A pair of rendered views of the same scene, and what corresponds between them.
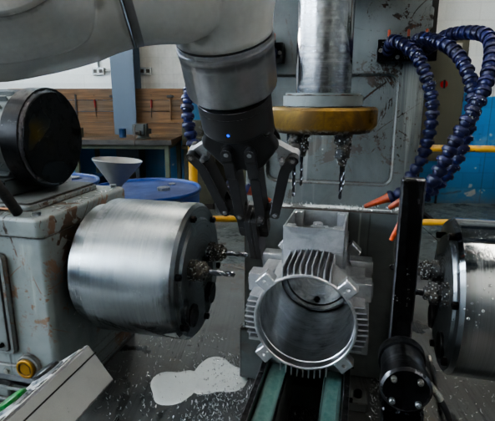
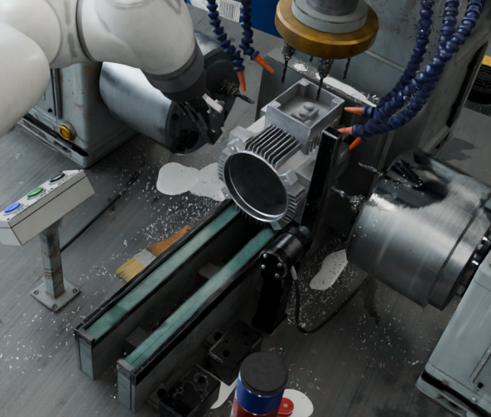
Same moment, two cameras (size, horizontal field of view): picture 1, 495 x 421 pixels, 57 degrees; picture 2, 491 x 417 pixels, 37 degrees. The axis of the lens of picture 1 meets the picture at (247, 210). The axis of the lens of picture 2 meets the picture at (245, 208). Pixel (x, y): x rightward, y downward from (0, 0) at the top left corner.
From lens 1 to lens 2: 0.81 m
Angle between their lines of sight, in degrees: 35
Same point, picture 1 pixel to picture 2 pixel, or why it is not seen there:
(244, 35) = (161, 70)
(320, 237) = (292, 126)
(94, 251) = (119, 72)
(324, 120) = (303, 45)
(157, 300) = (156, 127)
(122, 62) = not seen: outside the picture
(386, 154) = not seen: hidden behind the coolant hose
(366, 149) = (404, 33)
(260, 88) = (180, 87)
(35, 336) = (74, 112)
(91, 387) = (79, 196)
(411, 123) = not seen: hidden behind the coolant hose
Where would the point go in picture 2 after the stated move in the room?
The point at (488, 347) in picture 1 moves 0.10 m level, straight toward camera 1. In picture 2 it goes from (363, 259) to (321, 282)
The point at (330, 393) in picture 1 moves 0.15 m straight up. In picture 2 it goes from (260, 239) to (271, 185)
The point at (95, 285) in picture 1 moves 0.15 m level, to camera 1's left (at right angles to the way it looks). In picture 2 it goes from (117, 98) to (53, 74)
